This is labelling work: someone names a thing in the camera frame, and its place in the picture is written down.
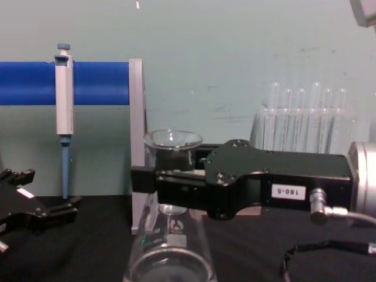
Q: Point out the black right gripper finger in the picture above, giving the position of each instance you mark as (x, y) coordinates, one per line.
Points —
(179, 189)

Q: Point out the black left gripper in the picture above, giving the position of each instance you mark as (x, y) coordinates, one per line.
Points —
(17, 210)

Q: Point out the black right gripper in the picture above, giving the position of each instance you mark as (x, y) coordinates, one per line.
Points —
(288, 173)

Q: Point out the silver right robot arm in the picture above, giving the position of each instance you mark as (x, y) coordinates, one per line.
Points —
(365, 176)

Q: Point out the clear glass beaker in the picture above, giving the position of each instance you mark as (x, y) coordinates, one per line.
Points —
(173, 141)

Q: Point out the clear glass conical flask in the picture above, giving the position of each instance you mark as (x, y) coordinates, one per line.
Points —
(173, 249)

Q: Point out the grey rack end panel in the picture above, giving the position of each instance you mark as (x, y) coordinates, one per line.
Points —
(136, 117)

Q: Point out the black table cloth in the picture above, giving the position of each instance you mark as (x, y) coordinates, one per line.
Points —
(88, 258)

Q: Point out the clear glass test tube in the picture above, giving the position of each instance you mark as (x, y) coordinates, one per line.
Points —
(327, 101)
(340, 101)
(276, 100)
(315, 98)
(288, 101)
(300, 101)

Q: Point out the grey and blue pipette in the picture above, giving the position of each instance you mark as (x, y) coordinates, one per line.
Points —
(64, 97)

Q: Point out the clear plastic tube rack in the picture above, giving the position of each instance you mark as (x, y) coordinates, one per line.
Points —
(308, 132)

